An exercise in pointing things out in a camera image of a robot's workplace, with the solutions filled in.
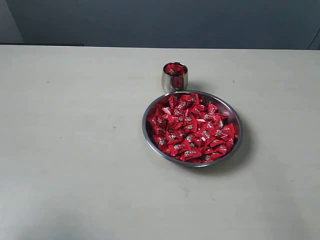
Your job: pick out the red wrapped candy top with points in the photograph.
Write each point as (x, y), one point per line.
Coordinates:
(192, 98)

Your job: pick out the steel bowl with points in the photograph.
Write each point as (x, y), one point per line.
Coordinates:
(194, 125)

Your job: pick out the red candy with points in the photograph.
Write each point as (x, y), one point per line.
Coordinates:
(192, 98)
(182, 71)
(170, 69)
(177, 67)
(158, 121)
(227, 132)
(193, 153)

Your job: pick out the red wrapped candy front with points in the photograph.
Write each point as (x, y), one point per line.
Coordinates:
(193, 153)

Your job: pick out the stainless steel cup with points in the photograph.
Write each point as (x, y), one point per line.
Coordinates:
(174, 83)

